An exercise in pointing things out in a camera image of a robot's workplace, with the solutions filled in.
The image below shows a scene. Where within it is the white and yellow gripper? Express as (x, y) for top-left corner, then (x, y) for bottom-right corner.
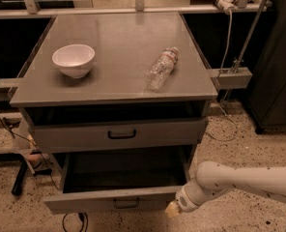
(165, 179), (211, 218)

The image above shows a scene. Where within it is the black bar on floor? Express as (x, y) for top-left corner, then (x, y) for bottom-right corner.
(12, 160), (27, 196)

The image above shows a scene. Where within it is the clear plastic water bottle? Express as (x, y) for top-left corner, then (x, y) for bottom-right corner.
(145, 47), (179, 91)

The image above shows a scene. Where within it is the grey drawer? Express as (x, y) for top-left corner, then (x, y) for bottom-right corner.
(30, 118), (208, 153)
(43, 145), (194, 214)

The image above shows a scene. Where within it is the white power cable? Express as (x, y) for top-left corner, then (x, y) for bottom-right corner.
(204, 9), (240, 143)

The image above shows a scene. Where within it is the grey bracket block left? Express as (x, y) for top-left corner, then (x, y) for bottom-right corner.
(0, 77), (21, 102)

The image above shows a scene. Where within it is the dark cabinet right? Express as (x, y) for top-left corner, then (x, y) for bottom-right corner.
(245, 0), (286, 134)

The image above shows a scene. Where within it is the black cable under drawer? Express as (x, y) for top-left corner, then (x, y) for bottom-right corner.
(61, 212), (89, 232)

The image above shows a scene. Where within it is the metal tripod rod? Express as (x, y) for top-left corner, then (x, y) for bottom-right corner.
(220, 0), (274, 104)

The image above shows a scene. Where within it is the grey top drawer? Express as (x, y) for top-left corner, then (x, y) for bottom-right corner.
(30, 118), (208, 153)

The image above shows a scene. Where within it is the grey bracket block right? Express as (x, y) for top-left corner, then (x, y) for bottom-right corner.
(208, 68), (252, 90)

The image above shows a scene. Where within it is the white bowl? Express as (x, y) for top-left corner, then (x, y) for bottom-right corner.
(51, 44), (96, 78)

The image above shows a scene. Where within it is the grey bracket block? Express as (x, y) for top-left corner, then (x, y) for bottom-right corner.
(0, 77), (21, 102)
(208, 68), (252, 90)

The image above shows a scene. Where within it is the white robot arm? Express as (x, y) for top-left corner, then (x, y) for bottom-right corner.
(165, 161), (286, 218)

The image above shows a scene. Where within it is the grey drawer cabinet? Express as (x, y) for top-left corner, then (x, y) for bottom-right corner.
(9, 12), (218, 191)

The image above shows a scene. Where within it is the thin black cable left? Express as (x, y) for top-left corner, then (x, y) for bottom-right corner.
(0, 94), (60, 190)

